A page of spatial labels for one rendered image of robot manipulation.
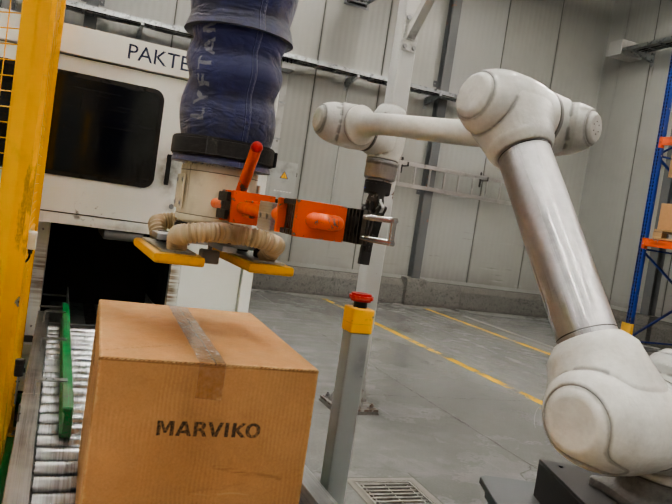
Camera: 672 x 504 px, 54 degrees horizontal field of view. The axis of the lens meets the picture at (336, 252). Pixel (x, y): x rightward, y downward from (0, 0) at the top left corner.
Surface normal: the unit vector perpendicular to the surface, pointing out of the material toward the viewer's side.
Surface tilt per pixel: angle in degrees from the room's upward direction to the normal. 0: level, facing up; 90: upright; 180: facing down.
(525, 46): 90
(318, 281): 90
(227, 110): 77
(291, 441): 90
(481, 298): 90
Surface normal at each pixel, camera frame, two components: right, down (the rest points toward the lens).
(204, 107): -0.22, -0.25
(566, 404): -0.77, 0.02
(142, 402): 0.33, 0.10
